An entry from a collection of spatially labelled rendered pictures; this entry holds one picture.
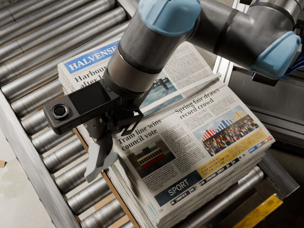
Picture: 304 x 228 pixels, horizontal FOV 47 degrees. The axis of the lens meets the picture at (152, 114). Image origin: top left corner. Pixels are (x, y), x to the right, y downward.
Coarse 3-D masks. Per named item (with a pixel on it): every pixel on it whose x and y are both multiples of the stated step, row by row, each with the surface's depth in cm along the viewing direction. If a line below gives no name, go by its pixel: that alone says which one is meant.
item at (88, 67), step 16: (96, 48) 74; (112, 48) 74; (176, 48) 77; (192, 48) 78; (64, 64) 71; (80, 64) 71; (96, 64) 72; (176, 64) 75; (192, 64) 76; (64, 80) 72; (80, 80) 69; (96, 80) 70; (160, 80) 72; (176, 80) 73; (80, 128) 82
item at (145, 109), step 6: (204, 78) 73; (210, 78) 74; (192, 84) 71; (198, 84) 72; (180, 90) 70; (186, 90) 70; (168, 96) 69; (174, 96) 69; (156, 102) 68; (162, 102) 68; (144, 108) 67; (150, 108) 67
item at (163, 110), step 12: (204, 72) 75; (180, 84) 73; (204, 84) 74; (216, 84) 74; (156, 96) 70; (180, 96) 71; (192, 96) 71; (204, 96) 72; (156, 108) 68; (168, 108) 69; (180, 108) 69; (144, 120) 66; (156, 120) 67; (120, 132) 65; (132, 132) 65; (108, 168) 77
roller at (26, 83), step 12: (108, 36) 107; (120, 36) 108; (84, 48) 105; (60, 60) 103; (36, 72) 101; (48, 72) 101; (12, 84) 99; (24, 84) 99; (36, 84) 101; (12, 96) 99
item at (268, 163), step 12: (120, 0) 113; (132, 0) 113; (132, 12) 111; (120, 24) 123; (264, 156) 91; (264, 168) 89; (276, 168) 89; (264, 180) 91; (276, 180) 88; (288, 180) 88; (264, 192) 95; (276, 192) 89; (288, 192) 86
